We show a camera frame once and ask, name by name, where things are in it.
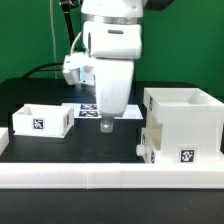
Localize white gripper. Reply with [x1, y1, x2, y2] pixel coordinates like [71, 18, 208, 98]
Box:
[83, 21, 142, 133]

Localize white front drawer tray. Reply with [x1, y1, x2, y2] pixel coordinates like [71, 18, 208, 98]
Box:
[136, 128, 162, 164]

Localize white drawer tray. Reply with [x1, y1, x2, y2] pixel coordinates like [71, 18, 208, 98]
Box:
[12, 104, 74, 138]
[136, 128, 162, 164]

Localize white drawer cabinet box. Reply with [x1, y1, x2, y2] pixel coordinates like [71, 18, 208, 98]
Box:
[143, 88, 224, 164]

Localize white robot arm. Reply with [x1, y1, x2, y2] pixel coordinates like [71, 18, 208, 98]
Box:
[81, 0, 174, 133]

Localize white rear drawer tray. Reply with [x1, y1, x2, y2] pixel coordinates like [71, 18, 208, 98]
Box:
[12, 104, 74, 138]

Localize white marker base plate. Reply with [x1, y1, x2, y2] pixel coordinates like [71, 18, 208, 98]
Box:
[63, 103, 143, 120]

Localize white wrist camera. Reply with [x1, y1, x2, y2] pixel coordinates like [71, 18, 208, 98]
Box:
[62, 52, 95, 86]

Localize white front border rail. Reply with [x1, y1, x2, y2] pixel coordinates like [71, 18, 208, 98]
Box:
[0, 163, 224, 189]

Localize white border rail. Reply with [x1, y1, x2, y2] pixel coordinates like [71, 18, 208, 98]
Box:
[0, 163, 224, 189]
[0, 127, 9, 155]

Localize black cable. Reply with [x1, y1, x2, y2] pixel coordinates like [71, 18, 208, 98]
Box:
[21, 61, 68, 80]

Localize white left border rail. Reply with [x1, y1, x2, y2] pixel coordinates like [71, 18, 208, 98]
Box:
[0, 127, 9, 155]

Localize black camera stand pole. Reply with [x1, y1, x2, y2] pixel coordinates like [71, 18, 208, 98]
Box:
[59, 0, 82, 43]

